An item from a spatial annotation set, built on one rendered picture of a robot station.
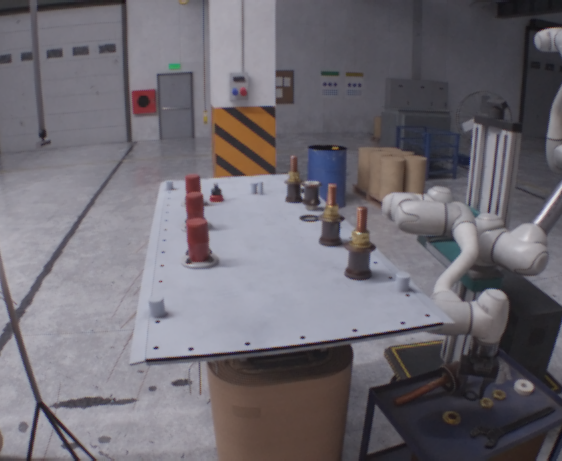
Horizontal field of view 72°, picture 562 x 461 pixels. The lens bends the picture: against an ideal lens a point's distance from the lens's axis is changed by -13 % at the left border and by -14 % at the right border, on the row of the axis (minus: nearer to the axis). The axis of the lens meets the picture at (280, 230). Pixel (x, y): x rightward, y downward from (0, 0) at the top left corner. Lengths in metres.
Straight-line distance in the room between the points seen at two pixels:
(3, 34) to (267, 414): 15.29
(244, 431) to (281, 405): 0.16
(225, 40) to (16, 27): 10.32
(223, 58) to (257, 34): 0.60
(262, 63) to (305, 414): 5.69
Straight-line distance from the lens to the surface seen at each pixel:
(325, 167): 6.48
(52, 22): 15.47
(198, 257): 1.38
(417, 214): 1.76
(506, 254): 1.93
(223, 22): 6.59
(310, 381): 1.36
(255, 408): 1.39
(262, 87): 6.61
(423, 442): 1.49
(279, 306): 1.15
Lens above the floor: 1.93
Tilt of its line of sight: 20 degrees down
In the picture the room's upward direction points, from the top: straight up
